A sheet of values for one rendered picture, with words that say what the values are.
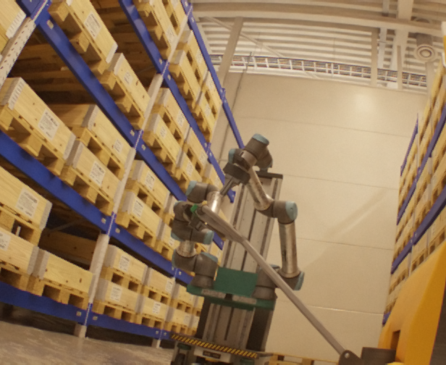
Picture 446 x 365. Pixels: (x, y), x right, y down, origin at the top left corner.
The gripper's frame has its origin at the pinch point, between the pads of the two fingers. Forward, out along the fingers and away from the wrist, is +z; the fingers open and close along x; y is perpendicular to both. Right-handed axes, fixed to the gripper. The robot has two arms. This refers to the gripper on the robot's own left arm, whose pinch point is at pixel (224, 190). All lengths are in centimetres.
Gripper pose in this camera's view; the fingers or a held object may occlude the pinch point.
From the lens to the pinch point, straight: 206.8
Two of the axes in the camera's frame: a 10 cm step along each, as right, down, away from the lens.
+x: -8.0, -4.6, 3.9
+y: 2.0, 3.9, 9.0
